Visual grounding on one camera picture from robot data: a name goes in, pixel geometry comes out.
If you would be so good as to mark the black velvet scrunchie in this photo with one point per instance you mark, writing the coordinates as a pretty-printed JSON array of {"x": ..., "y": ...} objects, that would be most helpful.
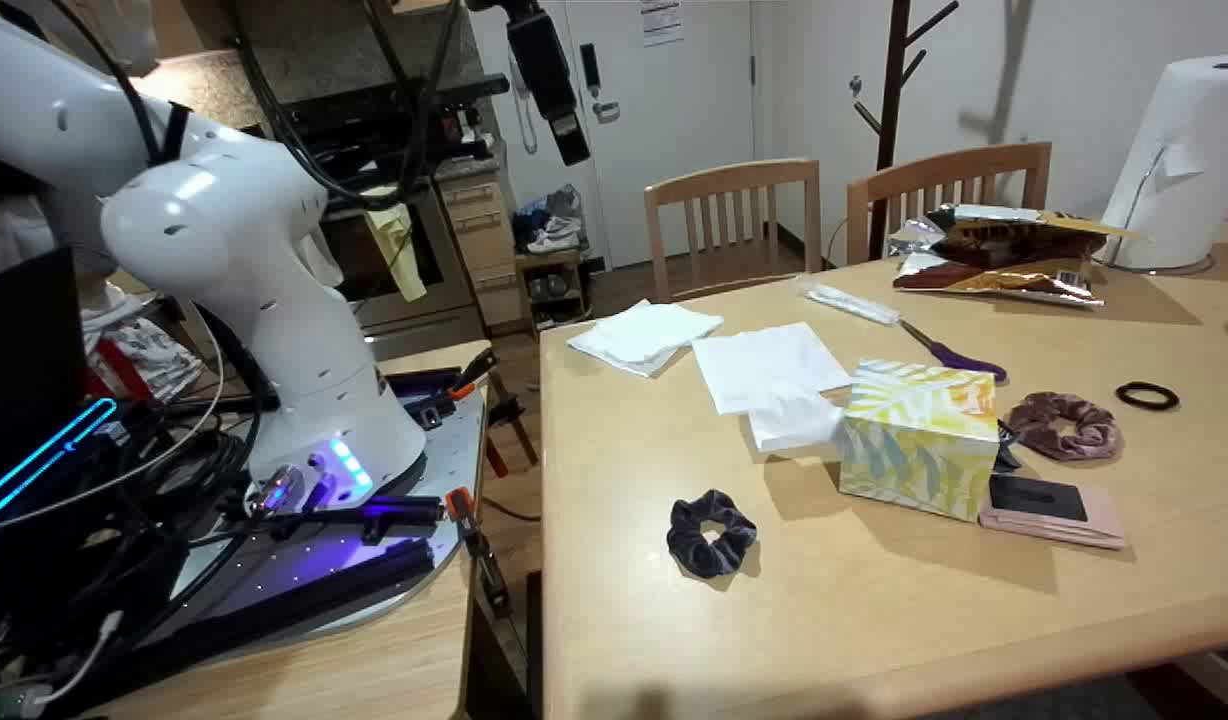
[{"x": 710, "y": 534}]

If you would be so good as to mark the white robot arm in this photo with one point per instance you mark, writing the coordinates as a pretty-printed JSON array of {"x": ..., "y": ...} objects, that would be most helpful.
[{"x": 218, "y": 227}]

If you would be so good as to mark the yellow green tissue box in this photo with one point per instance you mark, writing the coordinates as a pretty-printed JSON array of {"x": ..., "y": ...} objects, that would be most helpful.
[{"x": 919, "y": 438}]

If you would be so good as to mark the white electric water boiler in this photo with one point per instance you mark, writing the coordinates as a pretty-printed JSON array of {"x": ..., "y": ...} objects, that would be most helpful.
[{"x": 1175, "y": 190}]

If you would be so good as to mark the white paper towel sheet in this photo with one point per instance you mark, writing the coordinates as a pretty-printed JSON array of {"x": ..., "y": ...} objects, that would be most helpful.
[{"x": 779, "y": 381}]

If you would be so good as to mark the black monitor with blue light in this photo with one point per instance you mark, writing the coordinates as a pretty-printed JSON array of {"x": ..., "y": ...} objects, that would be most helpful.
[{"x": 45, "y": 412}]

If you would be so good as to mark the maroon patterned scrunchie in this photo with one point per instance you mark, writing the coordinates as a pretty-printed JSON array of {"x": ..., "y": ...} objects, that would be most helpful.
[{"x": 1067, "y": 427}]

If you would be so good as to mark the wooden chair near boiler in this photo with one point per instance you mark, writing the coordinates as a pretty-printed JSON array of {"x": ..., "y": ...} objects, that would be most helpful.
[{"x": 996, "y": 173}]

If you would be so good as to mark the clear plastic wrapped utensil packet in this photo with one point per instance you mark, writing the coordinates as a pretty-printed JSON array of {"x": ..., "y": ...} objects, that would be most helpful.
[{"x": 852, "y": 304}]

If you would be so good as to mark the purple handled scissors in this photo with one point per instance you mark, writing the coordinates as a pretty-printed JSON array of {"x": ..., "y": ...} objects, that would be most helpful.
[{"x": 948, "y": 356}]

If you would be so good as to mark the pink phone with black screen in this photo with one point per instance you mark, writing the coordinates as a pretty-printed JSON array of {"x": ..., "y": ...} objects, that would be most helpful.
[{"x": 1055, "y": 509}]

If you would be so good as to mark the brown snack bag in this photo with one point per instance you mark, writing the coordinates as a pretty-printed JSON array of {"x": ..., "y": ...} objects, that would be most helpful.
[{"x": 989, "y": 249}]

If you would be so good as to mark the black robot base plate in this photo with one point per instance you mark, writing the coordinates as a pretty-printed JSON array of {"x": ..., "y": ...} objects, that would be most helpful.
[{"x": 307, "y": 572}]

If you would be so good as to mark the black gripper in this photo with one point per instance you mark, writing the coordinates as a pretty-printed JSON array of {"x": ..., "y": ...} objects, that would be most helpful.
[{"x": 547, "y": 72}]

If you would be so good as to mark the wooden chair near door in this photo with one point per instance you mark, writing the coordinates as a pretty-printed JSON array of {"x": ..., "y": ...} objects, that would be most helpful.
[{"x": 723, "y": 227}]

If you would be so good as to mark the folded white paper napkin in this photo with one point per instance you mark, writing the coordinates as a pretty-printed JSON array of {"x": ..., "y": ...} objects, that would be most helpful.
[{"x": 647, "y": 338}]

